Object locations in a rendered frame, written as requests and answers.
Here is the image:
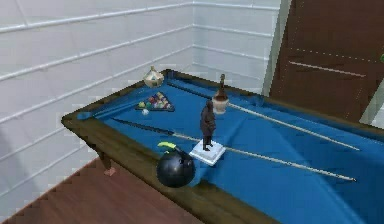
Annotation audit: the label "cream patterned vase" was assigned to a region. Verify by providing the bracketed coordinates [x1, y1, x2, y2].
[143, 65, 165, 89]

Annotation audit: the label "dark statue on white base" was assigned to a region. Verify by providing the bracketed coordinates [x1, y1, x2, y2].
[188, 99, 227, 167]

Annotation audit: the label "brown room door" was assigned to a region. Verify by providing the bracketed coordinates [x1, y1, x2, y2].
[269, 0, 384, 124]

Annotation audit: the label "blue pool table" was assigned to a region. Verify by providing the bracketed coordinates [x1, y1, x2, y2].
[60, 68, 384, 224]

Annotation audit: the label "black round kettle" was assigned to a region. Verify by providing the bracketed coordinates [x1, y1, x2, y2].
[156, 141, 197, 189]

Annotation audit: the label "pool cue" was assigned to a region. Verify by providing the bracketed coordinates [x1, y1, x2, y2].
[111, 117, 357, 183]
[168, 80, 361, 152]

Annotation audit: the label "racked coloured billiard balls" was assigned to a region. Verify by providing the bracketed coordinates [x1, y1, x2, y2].
[135, 91, 176, 113]

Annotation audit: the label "brown and cream vase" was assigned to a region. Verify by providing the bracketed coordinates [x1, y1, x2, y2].
[211, 73, 230, 116]

